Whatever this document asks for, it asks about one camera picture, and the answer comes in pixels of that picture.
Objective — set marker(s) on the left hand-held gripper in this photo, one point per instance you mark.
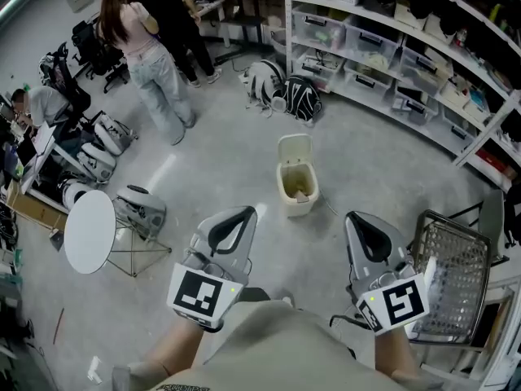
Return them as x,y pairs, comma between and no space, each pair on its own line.
199,293

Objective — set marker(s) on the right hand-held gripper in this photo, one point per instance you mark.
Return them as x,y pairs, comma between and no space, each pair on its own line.
401,301

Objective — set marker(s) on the cream plastic trash bin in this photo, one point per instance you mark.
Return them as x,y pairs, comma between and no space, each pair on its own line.
299,208

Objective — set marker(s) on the person's right forearm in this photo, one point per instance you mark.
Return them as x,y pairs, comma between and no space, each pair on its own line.
392,352

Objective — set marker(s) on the person's left forearm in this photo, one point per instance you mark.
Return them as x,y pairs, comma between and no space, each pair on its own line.
175,346

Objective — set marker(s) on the white robot helmets pile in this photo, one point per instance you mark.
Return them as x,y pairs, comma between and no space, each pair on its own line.
140,206

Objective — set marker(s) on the grey chair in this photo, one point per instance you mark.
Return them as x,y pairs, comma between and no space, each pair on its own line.
492,214

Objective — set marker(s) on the person's beige shirt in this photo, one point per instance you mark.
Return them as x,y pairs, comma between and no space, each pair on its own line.
277,348

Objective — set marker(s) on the white shelf unit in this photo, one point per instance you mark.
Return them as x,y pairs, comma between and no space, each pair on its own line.
472,153

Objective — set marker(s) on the white round table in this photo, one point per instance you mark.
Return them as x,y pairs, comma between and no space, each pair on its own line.
89,230

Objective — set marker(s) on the white dome backpack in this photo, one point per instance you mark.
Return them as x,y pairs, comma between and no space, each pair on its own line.
75,191
110,133
97,162

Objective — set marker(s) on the brown cardboard box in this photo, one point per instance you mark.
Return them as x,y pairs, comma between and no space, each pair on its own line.
36,210

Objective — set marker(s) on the row of clear storage bins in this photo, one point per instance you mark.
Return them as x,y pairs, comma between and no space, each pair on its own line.
368,45

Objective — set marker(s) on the white desk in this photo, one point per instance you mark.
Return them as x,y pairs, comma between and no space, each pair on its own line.
42,145

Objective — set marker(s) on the black office chair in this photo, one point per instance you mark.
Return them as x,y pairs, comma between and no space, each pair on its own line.
67,84
95,51

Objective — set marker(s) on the small white table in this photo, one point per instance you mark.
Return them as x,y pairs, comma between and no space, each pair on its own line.
213,6

